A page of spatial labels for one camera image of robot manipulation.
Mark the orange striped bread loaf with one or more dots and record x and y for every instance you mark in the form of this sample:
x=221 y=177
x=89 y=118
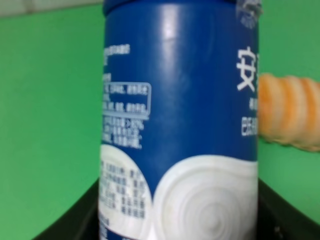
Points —
x=289 y=111

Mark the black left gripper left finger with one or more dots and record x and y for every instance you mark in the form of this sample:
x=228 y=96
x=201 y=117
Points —
x=80 y=222

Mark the blue and white yogurt bottle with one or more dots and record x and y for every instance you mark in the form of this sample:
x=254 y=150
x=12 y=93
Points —
x=178 y=153

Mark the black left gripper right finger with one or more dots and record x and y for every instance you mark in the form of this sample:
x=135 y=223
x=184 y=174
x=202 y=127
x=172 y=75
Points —
x=279 y=220

